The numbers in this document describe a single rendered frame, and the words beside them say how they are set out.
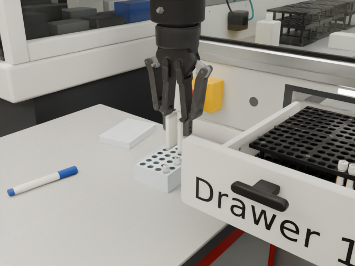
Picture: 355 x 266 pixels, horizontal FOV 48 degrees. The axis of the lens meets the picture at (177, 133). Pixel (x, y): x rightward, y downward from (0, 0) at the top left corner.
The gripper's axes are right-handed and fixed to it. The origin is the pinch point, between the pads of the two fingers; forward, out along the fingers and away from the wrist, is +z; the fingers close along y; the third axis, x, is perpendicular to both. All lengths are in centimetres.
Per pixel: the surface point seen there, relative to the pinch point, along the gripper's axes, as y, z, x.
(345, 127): -27.3, -3.7, -11.2
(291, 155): -23.4, -3.8, 4.4
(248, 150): -14.3, 0.1, -0.9
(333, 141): -27.0, -3.8, -4.0
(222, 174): -17.2, -3.2, 14.1
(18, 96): 54, 4, -3
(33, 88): 54, 3, -8
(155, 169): 2.5, 6.8, 3.8
